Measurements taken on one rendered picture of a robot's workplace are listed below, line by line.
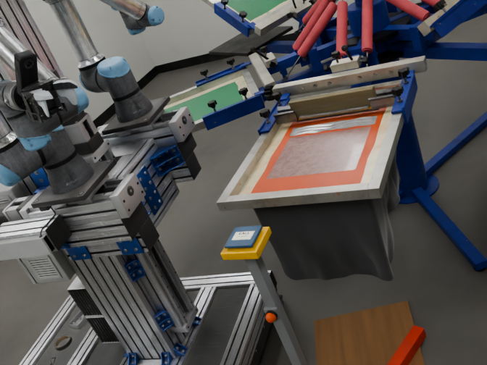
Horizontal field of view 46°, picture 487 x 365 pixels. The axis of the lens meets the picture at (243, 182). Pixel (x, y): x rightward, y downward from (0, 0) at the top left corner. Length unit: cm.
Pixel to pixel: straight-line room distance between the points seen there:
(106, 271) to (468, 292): 161
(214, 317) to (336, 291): 64
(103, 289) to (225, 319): 60
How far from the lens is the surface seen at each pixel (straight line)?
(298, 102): 237
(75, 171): 192
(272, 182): 207
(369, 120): 226
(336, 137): 222
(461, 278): 288
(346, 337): 271
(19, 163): 185
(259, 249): 177
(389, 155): 193
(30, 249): 202
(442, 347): 260
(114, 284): 247
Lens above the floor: 194
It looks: 27 degrees down
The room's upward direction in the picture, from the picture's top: 23 degrees counter-clockwise
